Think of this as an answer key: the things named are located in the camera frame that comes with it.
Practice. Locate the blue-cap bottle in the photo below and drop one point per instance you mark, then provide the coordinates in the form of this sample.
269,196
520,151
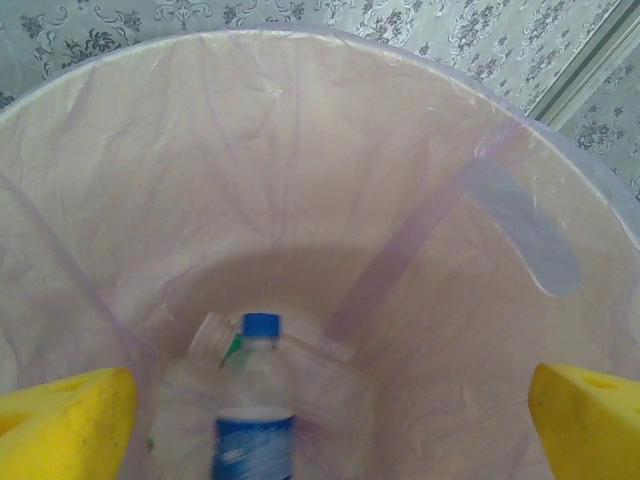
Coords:
255,440

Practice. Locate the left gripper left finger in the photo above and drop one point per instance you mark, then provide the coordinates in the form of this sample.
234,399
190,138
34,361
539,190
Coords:
65,430

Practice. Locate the clear bottle without cap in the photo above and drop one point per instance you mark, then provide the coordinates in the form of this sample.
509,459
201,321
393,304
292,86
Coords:
212,335

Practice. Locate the clear crumpled plastic bottle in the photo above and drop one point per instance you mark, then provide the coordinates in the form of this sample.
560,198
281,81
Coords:
325,385

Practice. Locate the pink plastic bin liner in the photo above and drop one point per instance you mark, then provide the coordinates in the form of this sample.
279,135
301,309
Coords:
250,150

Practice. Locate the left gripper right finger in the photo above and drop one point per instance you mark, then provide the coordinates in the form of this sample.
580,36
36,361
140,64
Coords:
590,430

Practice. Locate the cream ribbed waste bin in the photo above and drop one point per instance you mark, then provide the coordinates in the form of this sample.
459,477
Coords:
580,175

